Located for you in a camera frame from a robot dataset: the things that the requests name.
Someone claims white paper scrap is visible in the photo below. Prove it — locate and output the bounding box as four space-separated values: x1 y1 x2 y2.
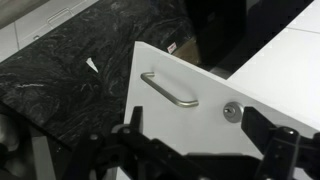
85 56 100 74

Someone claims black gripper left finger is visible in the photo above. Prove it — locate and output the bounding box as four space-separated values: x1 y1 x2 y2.
62 105 201 180

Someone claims white cabinet door with lock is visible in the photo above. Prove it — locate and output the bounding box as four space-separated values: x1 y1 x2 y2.
114 40 320 180

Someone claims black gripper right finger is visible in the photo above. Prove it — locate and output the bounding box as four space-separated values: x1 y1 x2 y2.
240 106 320 180

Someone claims steel cabinet door handle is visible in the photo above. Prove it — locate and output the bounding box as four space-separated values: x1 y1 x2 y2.
139 71 200 109

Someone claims steel drawer handle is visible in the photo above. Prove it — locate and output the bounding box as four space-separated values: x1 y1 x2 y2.
45 6 75 28

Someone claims steel cabinet door lock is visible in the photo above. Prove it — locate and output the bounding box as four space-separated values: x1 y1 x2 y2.
222 101 245 124

